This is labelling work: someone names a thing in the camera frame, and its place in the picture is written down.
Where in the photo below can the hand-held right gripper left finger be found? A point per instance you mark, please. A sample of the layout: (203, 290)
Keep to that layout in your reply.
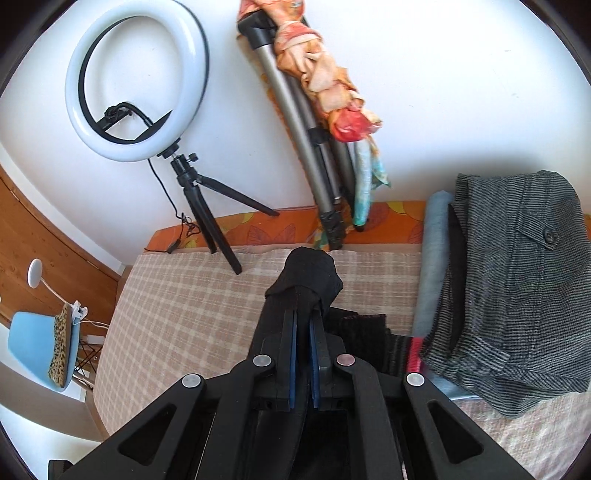
(292, 364)

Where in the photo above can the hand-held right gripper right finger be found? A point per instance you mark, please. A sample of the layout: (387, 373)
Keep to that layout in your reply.
(315, 364)

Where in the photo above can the black pants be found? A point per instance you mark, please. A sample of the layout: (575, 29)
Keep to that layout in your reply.
(309, 277)

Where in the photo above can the folded grey tweed pants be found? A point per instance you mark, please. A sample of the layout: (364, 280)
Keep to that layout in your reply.
(508, 286)

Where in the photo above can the pink checkered blanket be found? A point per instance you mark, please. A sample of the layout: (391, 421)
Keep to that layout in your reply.
(184, 314)

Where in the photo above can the orange floral bed sheet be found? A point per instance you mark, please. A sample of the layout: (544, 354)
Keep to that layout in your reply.
(258, 228)

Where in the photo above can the folded blue jeans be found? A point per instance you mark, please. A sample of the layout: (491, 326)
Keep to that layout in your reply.
(436, 249)

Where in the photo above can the small black tripod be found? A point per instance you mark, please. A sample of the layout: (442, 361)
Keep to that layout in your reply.
(203, 203)

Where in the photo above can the leopard print cushion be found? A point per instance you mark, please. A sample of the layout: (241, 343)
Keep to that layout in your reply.
(60, 346)

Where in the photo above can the silver folded tripod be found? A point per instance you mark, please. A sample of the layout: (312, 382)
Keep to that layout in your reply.
(295, 124)

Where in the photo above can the light blue chair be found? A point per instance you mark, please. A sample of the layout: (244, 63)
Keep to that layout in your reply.
(30, 337)

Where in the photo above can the white clip lamp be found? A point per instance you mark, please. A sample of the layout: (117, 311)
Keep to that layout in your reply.
(33, 272)

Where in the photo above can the orange floral scarf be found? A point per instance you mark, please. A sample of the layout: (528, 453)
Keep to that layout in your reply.
(323, 78)

